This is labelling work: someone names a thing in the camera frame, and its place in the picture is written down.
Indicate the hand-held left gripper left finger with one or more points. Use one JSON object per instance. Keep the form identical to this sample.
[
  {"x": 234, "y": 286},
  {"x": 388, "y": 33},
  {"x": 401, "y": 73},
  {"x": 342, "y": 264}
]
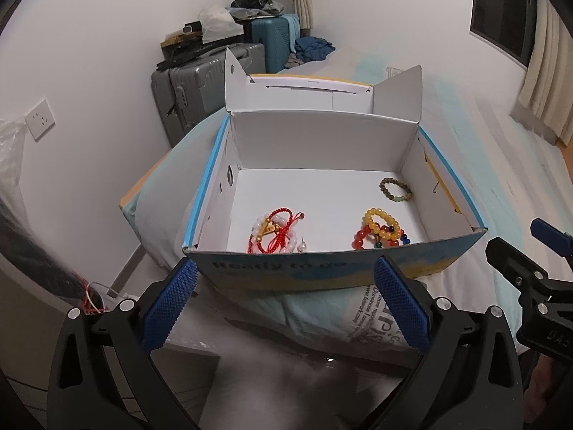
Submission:
[{"x": 168, "y": 309}]

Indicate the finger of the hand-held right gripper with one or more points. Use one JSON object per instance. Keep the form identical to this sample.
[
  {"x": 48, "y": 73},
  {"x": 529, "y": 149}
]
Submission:
[
  {"x": 553, "y": 235},
  {"x": 519, "y": 262}
]

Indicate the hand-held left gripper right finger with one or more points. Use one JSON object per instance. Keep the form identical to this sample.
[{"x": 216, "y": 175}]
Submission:
[{"x": 403, "y": 309}]

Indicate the white cardboard box blue edges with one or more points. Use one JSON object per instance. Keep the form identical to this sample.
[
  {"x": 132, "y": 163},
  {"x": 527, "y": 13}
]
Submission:
[{"x": 322, "y": 201}]

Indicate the person's right forearm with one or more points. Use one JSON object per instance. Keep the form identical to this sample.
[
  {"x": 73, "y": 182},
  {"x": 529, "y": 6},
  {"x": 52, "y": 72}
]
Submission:
[{"x": 541, "y": 374}]

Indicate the striped printed bedsheet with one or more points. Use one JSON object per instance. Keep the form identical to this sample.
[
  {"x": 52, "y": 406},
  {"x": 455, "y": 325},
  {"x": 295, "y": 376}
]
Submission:
[{"x": 506, "y": 179}]

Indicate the cream window curtain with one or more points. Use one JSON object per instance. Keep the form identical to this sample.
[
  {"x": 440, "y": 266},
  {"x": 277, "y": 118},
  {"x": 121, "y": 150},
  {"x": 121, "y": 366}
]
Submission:
[{"x": 548, "y": 67}]

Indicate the grey suitcase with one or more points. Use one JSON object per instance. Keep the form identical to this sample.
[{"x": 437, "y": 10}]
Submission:
[{"x": 197, "y": 94}]

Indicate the clear plastic bag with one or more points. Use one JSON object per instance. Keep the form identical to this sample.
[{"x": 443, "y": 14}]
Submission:
[{"x": 11, "y": 156}]

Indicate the dark window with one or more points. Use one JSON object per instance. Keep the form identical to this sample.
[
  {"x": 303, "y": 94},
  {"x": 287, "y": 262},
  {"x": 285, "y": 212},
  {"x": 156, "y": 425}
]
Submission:
[{"x": 501, "y": 9}]

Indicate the black flat items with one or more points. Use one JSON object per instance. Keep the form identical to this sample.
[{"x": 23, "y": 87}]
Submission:
[{"x": 188, "y": 45}]

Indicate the blue clothes pile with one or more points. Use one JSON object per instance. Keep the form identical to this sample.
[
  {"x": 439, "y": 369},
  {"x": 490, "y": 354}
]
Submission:
[{"x": 315, "y": 48}]

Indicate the teal suitcase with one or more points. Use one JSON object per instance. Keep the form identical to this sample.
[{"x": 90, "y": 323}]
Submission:
[{"x": 273, "y": 42}]

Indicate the white plastic bag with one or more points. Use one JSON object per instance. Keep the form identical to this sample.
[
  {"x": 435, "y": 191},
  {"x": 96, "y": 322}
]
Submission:
[{"x": 219, "y": 22}]

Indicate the dark clothes pile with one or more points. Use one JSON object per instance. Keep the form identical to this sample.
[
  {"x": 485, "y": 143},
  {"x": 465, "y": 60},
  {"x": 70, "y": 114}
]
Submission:
[{"x": 257, "y": 5}]

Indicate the white wall socket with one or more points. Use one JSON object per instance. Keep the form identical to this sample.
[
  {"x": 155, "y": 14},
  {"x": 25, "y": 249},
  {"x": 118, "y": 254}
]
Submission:
[{"x": 40, "y": 119}]

